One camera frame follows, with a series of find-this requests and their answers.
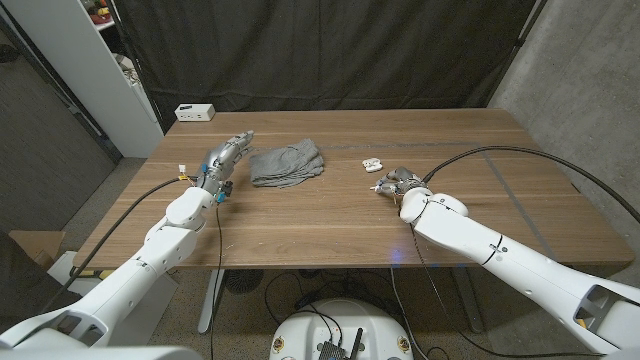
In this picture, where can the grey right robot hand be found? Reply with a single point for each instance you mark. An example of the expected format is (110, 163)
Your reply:
(402, 181)

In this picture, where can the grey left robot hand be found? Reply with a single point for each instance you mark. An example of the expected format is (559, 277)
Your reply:
(217, 167)

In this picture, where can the white airpods case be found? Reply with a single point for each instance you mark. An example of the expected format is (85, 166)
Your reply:
(372, 165)

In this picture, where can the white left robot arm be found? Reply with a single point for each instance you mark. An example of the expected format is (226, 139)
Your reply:
(160, 245)

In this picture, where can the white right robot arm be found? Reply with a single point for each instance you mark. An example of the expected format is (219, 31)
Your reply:
(500, 250)

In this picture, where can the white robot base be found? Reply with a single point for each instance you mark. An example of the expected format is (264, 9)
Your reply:
(345, 320)

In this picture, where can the grey folded cloth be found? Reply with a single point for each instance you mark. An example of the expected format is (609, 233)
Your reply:
(285, 162)

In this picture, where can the white power strip box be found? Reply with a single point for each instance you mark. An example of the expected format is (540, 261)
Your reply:
(195, 112)

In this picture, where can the black round floor fan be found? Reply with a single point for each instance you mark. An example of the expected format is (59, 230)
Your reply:
(243, 281)

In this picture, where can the grey table leg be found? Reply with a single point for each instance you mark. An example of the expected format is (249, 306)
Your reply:
(470, 305)
(210, 305)

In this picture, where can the white shelf clutter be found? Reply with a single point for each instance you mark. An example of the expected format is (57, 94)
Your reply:
(127, 62)

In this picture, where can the black backdrop curtain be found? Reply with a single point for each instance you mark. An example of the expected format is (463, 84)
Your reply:
(325, 50)

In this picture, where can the yellow black tool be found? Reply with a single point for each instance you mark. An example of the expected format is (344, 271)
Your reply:
(102, 274)

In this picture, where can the white shelf cabinet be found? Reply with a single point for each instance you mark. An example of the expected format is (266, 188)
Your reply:
(85, 65)

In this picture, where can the black antenna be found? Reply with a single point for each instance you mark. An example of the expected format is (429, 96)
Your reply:
(357, 345)

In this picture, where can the black electronics module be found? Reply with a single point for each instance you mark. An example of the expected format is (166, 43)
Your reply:
(332, 351)

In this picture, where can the red shelf object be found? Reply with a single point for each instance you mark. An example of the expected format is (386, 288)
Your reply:
(100, 19)

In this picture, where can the cardboard box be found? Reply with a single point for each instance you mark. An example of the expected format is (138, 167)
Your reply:
(35, 242)

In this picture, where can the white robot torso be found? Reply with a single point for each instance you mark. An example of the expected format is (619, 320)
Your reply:
(100, 354)

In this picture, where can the black bulky object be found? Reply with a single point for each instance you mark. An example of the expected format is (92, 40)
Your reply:
(20, 285)

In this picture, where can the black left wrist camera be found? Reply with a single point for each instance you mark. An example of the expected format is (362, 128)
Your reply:
(226, 190)

